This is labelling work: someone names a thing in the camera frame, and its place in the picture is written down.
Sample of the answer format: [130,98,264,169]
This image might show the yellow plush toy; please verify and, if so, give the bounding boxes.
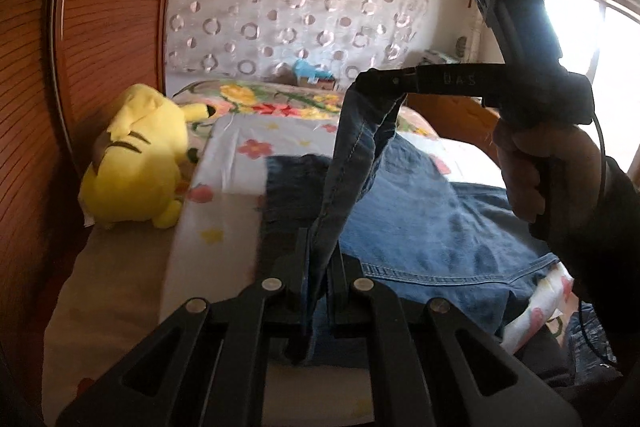
[80,84,218,230]

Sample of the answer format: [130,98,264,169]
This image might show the pile of folded cloths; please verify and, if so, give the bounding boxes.
[422,49,458,68]

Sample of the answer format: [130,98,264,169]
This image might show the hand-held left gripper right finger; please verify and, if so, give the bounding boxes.
[325,252,583,427]

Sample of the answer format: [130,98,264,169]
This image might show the person's denim-clad leg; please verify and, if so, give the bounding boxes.
[565,307,623,383]

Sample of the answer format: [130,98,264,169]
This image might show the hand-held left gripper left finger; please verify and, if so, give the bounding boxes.
[55,227,313,427]

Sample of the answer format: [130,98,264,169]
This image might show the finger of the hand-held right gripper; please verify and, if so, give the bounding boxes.
[350,67,418,100]

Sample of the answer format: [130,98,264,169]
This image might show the small cardboard box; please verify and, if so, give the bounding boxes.
[297,74,336,90]

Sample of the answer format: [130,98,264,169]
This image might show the person's right hand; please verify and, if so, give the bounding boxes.
[492,122,606,240]

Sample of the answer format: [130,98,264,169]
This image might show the bed with strawberry sheet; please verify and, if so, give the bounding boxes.
[42,112,576,427]

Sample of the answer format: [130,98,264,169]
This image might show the blue denim pants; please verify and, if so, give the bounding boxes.
[262,87,561,365]

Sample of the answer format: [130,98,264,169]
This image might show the blue plastic bag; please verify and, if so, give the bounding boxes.
[291,59,333,82]

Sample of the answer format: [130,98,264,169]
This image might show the floral blanket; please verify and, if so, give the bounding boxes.
[172,79,441,140]

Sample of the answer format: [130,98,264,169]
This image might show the brown wooden slatted wardrobe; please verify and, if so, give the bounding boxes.
[0,0,188,408]

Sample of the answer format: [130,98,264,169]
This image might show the circle-patterned sheer wall curtain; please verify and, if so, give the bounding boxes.
[165,0,428,80]

